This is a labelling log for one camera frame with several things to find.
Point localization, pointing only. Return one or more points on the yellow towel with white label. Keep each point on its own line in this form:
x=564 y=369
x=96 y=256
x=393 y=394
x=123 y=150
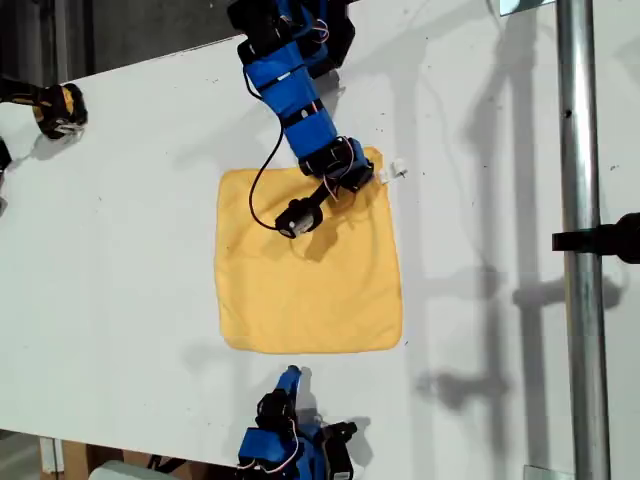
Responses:
x=310 y=290

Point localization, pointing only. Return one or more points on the white plastic container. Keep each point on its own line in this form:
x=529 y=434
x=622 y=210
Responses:
x=120 y=471

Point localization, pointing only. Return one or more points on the brown cardboard box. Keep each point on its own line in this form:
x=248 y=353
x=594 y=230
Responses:
x=75 y=457

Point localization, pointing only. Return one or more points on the white table leg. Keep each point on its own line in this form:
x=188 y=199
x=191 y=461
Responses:
x=51 y=455

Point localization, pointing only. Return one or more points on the black clamp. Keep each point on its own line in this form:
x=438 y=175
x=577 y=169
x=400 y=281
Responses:
x=610 y=240

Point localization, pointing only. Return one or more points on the black camera stalk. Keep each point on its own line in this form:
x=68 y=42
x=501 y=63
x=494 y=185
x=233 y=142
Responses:
x=317 y=195
x=342 y=431

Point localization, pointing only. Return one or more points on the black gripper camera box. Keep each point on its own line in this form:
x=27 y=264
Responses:
x=300 y=220
x=342 y=460

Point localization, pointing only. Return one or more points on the steel post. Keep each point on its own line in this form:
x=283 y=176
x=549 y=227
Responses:
x=582 y=350

